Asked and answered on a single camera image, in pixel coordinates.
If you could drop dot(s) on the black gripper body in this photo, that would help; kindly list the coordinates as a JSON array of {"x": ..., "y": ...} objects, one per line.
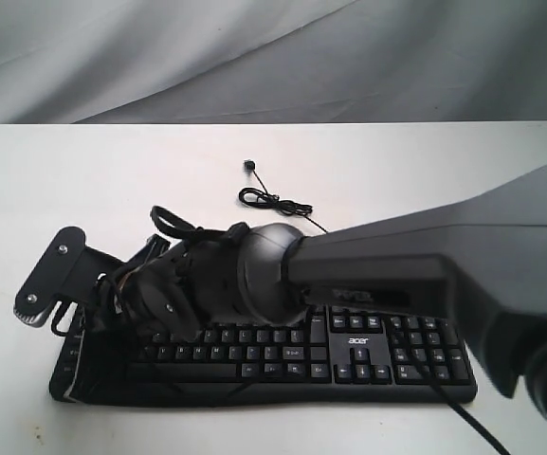
[{"x": 186, "y": 287}]

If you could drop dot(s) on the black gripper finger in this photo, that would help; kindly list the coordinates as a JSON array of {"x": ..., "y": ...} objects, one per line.
[{"x": 91, "y": 368}]

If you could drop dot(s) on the black acer keyboard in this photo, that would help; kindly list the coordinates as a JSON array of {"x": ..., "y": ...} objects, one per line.
[{"x": 333, "y": 355}]

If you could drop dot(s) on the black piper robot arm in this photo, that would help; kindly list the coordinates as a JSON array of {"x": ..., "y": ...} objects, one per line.
[{"x": 389, "y": 311}]

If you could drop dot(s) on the grey backdrop cloth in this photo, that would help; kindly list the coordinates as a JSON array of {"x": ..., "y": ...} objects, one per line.
[{"x": 272, "y": 61}]

